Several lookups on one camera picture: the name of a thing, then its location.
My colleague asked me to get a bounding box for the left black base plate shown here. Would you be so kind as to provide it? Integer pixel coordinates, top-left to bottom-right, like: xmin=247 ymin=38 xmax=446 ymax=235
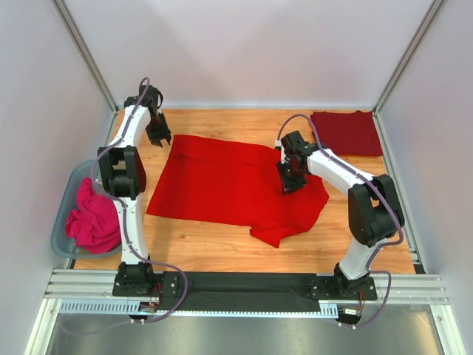
xmin=112 ymin=271 xmax=184 ymax=298

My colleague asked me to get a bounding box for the bright red t shirt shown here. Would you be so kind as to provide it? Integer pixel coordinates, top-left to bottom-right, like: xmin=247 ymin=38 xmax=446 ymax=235
xmin=146 ymin=135 xmax=329 ymax=248

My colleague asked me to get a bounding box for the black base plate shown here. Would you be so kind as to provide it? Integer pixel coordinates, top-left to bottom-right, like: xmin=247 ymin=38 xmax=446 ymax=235
xmin=305 ymin=274 xmax=378 ymax=301
xmin=112 ymin=271 xmax=184 ymax=298

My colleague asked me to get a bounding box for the aluminium frame post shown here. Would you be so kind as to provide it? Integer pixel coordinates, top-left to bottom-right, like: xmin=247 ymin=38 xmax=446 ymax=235
xmin=51 ymin=0 xmax=118 ymax=114
xmin=372 ymin=0 xmax=447 ymax=119

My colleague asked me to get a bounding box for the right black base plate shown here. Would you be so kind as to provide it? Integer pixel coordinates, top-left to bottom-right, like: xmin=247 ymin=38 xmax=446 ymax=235
xmin=305 ymin=274 xmax=378 ymax=301

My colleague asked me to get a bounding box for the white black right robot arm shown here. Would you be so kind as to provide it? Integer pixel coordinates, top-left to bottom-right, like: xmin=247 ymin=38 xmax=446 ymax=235
xmin=276 ymin=131 xmax=405 ymax=293

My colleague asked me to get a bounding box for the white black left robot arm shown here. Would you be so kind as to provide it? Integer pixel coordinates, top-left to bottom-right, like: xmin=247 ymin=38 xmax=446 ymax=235
xmin=92 ymin=82 xmax=171 ymax=275

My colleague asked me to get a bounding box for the folded dark red t shirt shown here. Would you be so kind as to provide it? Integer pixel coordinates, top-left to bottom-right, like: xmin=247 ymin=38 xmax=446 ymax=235
xmin=310 ymin=111 xmax=383 ymax=157

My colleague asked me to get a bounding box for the pink t shirt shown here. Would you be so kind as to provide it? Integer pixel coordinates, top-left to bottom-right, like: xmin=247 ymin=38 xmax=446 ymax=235
xmin=65 ymin=177 xmax=121 ymax=254

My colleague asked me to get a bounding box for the grey plastic bin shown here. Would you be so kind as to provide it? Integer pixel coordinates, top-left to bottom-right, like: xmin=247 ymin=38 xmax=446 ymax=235
xmin=51 ymin=160 xmax=121 ymax=260

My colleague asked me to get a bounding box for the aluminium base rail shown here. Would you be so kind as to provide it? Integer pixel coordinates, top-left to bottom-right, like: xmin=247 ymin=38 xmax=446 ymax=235
xmin=44 ymin=269 xmax=449 ymax=305

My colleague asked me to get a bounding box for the right aluminium frame post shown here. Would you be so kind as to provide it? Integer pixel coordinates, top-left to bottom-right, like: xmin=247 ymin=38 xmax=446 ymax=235
xmin=372 ymin=0 xmax=447 ymax=119

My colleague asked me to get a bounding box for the slotted cable duct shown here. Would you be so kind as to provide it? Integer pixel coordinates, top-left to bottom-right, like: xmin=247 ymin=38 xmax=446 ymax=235
xmin=58 ymin=299 xmax=338 ymax=320

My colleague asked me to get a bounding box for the left aluminium frame post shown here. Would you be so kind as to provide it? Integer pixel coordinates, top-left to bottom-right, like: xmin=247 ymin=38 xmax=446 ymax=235
xmin=51 ymin=0 xmax=118 ymax=114

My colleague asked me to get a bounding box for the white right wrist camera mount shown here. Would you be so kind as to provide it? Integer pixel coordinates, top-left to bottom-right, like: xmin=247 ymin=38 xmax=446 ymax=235
xmin=275 ymin=139 xmax=285 ymax=163

